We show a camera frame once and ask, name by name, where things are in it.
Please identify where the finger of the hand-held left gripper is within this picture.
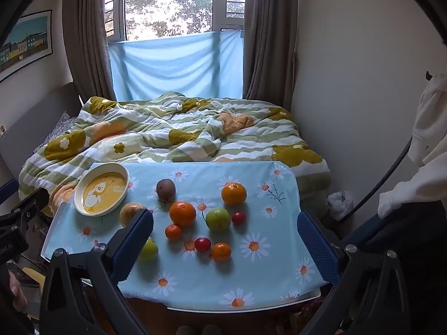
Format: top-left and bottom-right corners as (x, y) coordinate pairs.
(0, 178), (20, 204)
(10, 188), (50, 224)

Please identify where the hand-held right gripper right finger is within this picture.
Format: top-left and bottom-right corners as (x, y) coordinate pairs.
(296, 210), (410, 335)

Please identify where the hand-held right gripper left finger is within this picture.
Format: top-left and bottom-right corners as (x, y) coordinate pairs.
(39, 209), (154, 335)

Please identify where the green apple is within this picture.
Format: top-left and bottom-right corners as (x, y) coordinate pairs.
(205, 207), (231, 233)
(138, 236), (159, 262)

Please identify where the large yellow apple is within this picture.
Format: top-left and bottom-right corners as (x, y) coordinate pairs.
(119, 202), (148, 228)

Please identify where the small tangerine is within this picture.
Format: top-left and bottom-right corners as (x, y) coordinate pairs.
(212, 243), (232, 262)
(165, 224), (183, 241)

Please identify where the cream plate with yellow duck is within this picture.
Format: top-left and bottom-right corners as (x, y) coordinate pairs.
(73, 162), (130, 216)

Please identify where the person's left hand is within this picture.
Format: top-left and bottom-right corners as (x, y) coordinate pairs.
(8, 271), (28, 313)

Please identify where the white plastic bag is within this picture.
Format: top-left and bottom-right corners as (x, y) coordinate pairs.
(327, 191), (354, 221)

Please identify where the large orange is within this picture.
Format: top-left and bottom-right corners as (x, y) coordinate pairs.
(221, 182), (247, 207)
(169, 201), (197, 228)

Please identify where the brown kiwi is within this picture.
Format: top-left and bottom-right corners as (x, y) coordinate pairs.
(156, 179), (177, 202)

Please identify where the grey patterned bed sheet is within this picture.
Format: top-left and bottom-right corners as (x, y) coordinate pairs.
(34, 111), (77, 155)

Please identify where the blue daisy print tablecloth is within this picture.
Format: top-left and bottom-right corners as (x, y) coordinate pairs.
(52, 161), (331, 308)

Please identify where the black curved tube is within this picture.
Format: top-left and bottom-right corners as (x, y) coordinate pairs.
(344, 136), (414, 221)

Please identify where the green striped flower blanket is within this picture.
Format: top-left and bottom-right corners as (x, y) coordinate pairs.
(18, 92), (332, 217)

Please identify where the white garment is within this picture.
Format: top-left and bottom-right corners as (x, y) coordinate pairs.
(378, 73), (447, 219)

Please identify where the brown curtain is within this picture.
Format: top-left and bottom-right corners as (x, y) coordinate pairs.
(242, 0), (298, 108)
(65, 0), (118, 102)

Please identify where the light blue window cloth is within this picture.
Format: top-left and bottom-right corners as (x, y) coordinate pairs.
(109, 31), (244, 100)

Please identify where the window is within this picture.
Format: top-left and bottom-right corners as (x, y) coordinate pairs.
(104, 0), (246, 43)

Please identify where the framed wall picture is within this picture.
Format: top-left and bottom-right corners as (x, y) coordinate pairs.
(0, 9), (53, 83)

